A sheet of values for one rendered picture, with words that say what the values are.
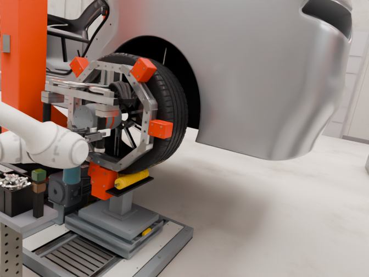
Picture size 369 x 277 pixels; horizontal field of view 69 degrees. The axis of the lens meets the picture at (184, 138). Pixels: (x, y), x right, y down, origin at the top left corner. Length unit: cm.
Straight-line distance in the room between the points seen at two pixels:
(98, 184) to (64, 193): 31
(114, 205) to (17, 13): 115
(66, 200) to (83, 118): 64
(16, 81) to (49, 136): 93
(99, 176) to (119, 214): 32
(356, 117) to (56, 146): 843
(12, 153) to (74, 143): 20
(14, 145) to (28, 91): 84
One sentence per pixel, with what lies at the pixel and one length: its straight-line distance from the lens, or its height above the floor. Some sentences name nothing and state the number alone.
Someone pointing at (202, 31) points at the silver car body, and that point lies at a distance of 158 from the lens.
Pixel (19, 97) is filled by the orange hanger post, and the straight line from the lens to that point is 170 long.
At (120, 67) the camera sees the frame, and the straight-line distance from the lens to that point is 138.
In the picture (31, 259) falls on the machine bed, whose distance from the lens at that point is 175.
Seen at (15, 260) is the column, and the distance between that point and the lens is 163.
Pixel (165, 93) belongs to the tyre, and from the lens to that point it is 134.
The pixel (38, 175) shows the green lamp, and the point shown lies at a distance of 122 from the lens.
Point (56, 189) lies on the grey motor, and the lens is 183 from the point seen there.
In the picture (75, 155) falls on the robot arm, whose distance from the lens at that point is 79.
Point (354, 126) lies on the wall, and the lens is 884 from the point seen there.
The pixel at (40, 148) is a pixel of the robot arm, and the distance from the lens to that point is 80.
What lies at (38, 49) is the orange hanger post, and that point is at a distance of 174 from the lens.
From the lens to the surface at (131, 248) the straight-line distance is 164.
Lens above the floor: 111
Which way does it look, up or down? 13 degrees down
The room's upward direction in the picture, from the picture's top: 8 degrees clockwise
